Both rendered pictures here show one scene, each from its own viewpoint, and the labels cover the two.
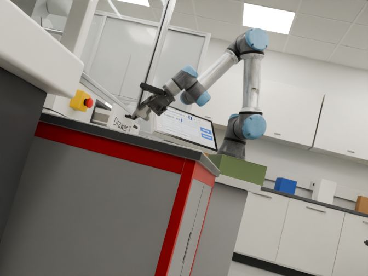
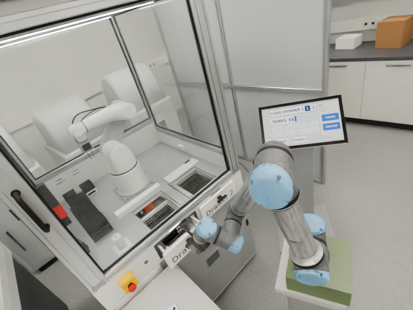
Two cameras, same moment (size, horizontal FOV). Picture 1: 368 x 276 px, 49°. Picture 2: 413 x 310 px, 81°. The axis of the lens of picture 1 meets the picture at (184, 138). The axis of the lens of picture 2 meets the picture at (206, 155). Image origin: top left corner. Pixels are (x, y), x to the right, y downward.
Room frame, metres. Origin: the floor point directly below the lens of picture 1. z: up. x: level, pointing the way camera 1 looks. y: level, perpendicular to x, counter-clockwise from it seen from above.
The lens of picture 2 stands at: (1.41, -0.45, 1.90)
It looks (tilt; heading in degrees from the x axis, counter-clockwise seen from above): 32 degrees down; 44
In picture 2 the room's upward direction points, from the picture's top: 16 degrees counter-clockwise
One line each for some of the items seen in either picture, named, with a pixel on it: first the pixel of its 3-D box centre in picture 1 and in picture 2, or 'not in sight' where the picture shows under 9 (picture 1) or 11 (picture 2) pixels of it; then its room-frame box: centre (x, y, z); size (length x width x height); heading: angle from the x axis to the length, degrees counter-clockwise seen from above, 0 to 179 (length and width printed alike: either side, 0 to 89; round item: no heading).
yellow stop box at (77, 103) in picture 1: (80, 101); (128, 282); (1.56, 0.43, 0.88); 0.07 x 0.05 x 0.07; 168
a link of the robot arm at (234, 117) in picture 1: (238, 127); (310, 232); (2.06, -0.26, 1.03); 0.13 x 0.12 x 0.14; 17
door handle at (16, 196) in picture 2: not in sight; (32, 213); (1.46, 0.45, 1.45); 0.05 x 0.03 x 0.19; 78
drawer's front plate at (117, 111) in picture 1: (121, 122); (188, 242); (1.87, 0.30, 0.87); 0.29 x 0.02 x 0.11; 168
